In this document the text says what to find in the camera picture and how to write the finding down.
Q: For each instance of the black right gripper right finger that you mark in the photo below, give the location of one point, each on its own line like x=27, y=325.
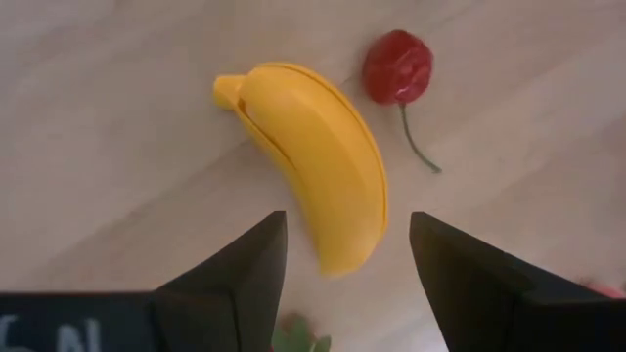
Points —
x=464, y=283

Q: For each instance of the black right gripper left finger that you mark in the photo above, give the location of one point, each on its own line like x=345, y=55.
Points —
x=235, y=293

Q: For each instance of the red toy strawberry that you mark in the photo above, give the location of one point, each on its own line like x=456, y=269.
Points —
x=298, y=337

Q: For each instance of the red toy cherry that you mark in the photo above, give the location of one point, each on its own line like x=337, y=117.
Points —
x=397, y=68

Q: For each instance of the yellow toy banana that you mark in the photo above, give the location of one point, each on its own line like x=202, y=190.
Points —
x=313, y=161

